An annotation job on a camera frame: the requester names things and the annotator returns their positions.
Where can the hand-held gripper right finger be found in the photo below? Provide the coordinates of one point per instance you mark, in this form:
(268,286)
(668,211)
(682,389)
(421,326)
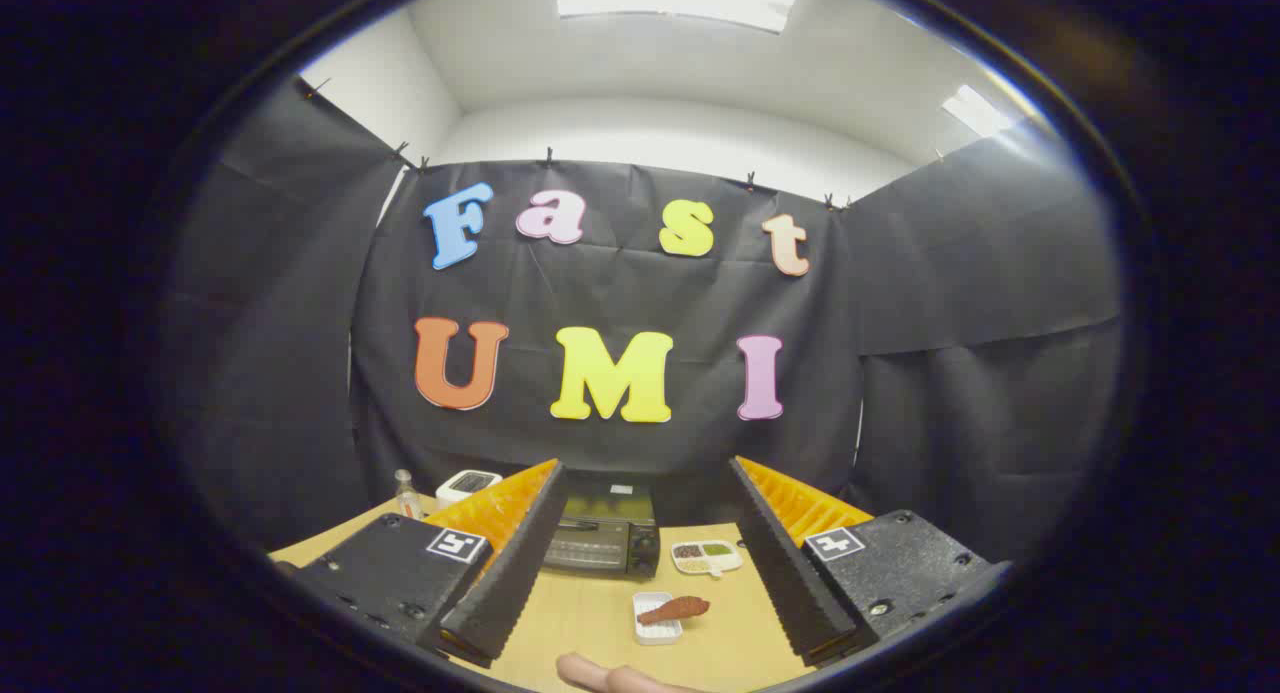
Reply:
(775,563)

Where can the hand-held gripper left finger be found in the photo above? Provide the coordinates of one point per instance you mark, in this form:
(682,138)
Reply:
(520,563)

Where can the black toaster oven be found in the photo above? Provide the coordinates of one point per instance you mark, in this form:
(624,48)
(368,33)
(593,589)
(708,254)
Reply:
(610,538)

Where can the red raw meat steak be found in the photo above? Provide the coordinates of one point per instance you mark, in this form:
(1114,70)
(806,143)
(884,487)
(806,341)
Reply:
(682,609)

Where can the white bread toaster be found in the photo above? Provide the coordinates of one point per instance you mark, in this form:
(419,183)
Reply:
(465,485)

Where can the white divided condiment dish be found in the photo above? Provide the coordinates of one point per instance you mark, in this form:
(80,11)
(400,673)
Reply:
(705,558)

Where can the clear glass bottle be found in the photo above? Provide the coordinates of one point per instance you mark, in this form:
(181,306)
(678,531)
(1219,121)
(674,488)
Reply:
(406,498)

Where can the white rectangular dish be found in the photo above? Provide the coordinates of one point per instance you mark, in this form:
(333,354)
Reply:
(660,634)

